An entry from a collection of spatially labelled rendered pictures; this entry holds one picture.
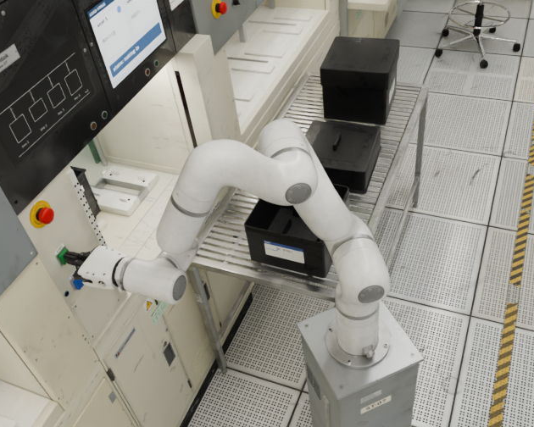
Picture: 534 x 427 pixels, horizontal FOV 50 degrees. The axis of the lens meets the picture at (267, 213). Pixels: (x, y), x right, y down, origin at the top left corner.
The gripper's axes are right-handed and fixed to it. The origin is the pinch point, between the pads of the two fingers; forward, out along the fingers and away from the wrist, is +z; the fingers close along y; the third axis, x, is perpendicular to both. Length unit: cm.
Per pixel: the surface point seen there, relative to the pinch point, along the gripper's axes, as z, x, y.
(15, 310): 2.5, 0.9, -18.5
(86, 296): 3.1, -17.2, 0.4
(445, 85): -52, -120, 293
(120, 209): 25, -30, 44
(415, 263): -67, -120, 127
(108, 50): 2, 36, 40
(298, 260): -41, -38, 46
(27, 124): 2.5, 35.8, 7.3
